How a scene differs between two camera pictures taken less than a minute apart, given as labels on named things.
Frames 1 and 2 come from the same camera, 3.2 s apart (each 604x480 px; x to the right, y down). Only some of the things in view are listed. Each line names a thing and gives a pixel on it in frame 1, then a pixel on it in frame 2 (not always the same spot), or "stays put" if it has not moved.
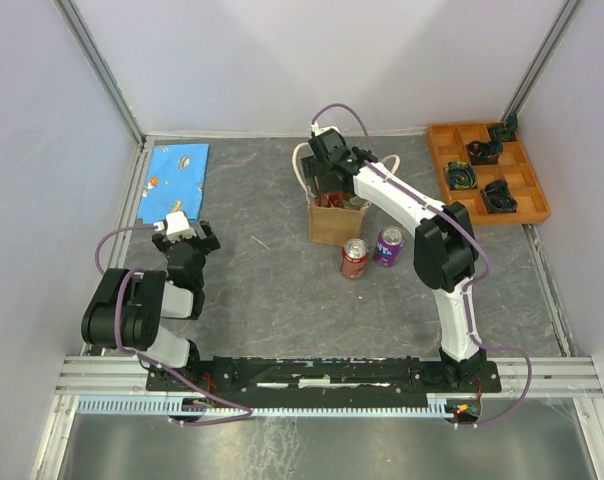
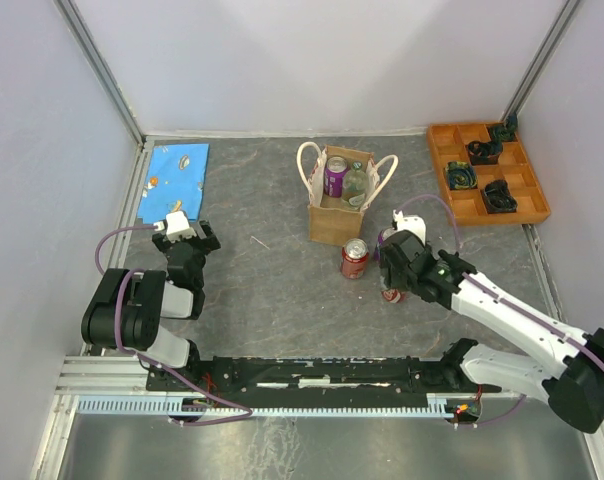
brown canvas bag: (333, 225) stays put
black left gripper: (207, 244) stays put
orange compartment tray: (492, 177) stays put
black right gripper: (311, 170) → (394, 281)
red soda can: (332, 199) → (394, 296)
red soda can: (354, 258) stays put
